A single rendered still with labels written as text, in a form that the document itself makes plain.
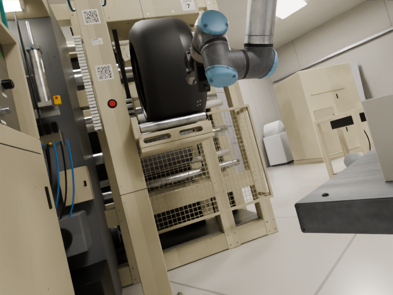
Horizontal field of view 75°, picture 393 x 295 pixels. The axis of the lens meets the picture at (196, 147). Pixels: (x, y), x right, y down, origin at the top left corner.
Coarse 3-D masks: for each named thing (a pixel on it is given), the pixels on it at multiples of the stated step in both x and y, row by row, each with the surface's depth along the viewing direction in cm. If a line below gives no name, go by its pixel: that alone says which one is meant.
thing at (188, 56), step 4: (188, 52) 98; (184, 56) 100; (188, 56) 97; (184, 60) 102; (188, 60) 97; (192, 60) 97; (188, 64) 98; (192, 64) 97; (188, 68) 99; (192, 68) 96; (192, 72) 98; (192, 76) 101
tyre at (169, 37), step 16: (144, 32) 116; (160, 32) 117; (176, 32) 118; (144, 48) 114; (160, 48) 114; (176, 48) 115; (144, 64) 114; (160, 64) 113; (176, 64) 115; (144, 80) 117; (160, 80) 114; (176, 80) 116; (144, 96) 164; (160, 96) 117; (176, 96) 119; (192, 96) 122; (144, 112) 152; (160, 112) 123; (176, 112) 125; (192, 112) 129
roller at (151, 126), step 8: (200, 112) 129; (160, 120) 124; (168, 120) 124; (176, 120) 125; (184, 120) 126; (192, 120) 127; (200, 120) 129; (144, 128) 121; (152, 128) 122; (160, 128) 123
